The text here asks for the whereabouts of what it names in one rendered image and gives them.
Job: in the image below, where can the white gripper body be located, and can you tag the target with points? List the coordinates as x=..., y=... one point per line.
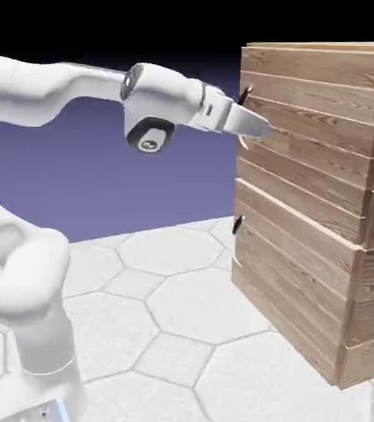
x=246, y=120

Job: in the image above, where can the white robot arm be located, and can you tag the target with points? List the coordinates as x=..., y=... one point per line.
x=75, y=85

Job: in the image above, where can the wooden cabinet door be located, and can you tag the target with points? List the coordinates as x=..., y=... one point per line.
x=292, y=280
x=309, y=138

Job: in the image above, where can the light wood cabinet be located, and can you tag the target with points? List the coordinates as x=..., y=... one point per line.
x=322, y=230

